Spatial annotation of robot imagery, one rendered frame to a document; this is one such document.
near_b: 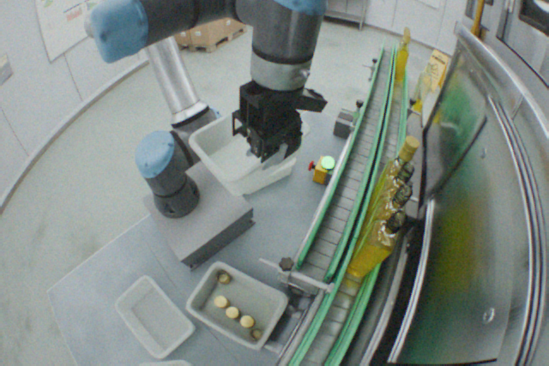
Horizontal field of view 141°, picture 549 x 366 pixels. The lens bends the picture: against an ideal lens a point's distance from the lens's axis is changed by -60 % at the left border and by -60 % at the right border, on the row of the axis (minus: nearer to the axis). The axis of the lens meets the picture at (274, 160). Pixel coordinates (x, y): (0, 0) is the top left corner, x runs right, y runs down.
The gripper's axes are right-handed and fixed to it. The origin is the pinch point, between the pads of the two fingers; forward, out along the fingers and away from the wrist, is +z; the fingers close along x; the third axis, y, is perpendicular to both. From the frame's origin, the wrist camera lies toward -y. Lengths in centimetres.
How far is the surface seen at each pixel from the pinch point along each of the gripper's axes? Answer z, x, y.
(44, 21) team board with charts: 3, -332, 73
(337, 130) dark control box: 34, -7, -50
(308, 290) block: 18.4, 24.4, 9.7
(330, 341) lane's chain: 16.7, 37.4, 16.0
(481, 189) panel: -17.2, 33.9, -11.8
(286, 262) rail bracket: 7.1, 16.0, 11.1
